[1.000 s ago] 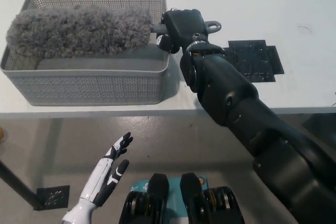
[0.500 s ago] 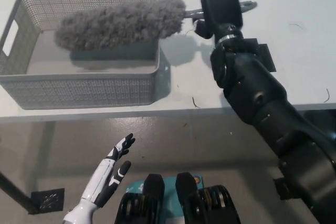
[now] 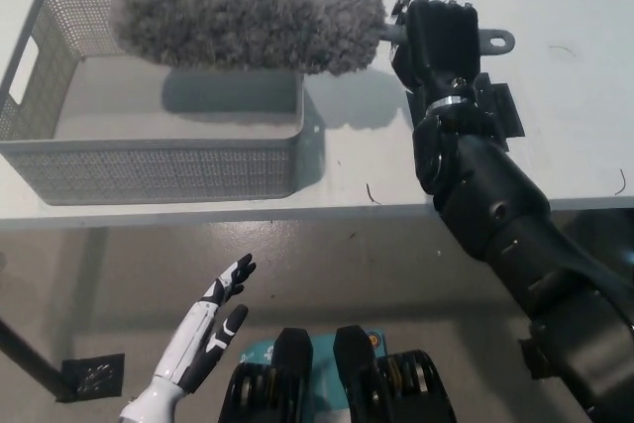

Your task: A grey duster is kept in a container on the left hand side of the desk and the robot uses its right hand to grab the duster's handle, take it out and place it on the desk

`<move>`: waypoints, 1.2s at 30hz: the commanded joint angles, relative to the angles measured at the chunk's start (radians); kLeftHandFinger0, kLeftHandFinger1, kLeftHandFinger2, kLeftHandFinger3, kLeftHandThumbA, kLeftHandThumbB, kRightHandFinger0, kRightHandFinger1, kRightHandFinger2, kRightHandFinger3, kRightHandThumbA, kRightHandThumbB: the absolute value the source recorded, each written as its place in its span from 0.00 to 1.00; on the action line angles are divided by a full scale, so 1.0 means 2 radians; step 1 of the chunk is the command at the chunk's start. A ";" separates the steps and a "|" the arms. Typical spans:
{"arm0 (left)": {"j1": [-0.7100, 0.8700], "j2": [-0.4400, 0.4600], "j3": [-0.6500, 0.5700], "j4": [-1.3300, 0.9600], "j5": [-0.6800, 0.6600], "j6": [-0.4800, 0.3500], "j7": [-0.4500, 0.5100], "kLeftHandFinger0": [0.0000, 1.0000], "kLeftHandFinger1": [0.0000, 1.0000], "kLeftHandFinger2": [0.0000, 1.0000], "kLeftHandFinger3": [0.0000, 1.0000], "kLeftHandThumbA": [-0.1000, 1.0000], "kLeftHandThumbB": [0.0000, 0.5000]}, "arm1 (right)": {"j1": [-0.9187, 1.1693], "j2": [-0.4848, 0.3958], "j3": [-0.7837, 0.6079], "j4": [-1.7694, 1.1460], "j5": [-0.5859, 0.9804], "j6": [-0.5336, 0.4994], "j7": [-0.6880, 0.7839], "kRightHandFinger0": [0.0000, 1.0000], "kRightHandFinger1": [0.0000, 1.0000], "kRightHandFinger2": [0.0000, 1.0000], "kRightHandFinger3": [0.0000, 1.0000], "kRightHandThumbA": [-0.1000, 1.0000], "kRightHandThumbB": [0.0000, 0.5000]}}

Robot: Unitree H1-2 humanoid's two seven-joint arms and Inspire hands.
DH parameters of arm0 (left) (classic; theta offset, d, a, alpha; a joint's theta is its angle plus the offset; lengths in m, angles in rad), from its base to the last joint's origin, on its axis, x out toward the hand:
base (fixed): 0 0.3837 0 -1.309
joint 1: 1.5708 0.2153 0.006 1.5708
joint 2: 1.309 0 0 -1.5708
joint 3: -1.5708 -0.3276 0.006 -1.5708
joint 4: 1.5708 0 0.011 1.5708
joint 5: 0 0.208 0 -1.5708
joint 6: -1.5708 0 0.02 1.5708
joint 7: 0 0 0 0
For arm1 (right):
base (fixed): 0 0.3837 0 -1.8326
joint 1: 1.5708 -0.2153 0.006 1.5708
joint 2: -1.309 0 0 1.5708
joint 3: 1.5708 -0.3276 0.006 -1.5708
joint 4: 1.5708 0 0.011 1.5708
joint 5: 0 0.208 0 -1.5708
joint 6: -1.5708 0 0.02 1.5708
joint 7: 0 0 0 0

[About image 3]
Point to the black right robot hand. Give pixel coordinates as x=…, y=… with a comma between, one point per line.
x=441, y=46

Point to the black tape patch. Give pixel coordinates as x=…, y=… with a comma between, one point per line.
x=507, y=111

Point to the grey fluffy duster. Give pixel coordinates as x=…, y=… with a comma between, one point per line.
x=247, y=17

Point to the black table leg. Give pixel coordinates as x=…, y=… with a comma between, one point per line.
x=30, y=353

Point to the grey perforated plastic basket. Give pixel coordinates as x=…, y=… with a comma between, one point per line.
x=148, y=170

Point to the grey table leg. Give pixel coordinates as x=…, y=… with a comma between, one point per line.
x=91, y=289

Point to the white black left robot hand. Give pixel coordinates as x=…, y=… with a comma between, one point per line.
x=208, y=339

